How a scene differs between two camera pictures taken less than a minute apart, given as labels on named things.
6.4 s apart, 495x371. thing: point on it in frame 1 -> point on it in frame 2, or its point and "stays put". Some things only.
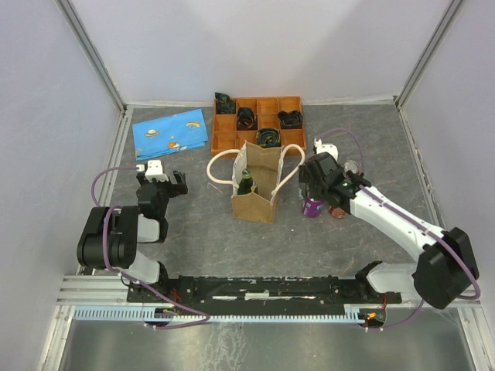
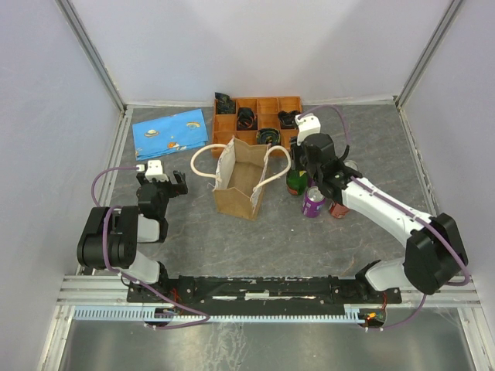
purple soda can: (350, 165) stays put
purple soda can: (312, 208) stays put
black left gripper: (176, 189) stays put
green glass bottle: (247, 185) -> (297, 178)
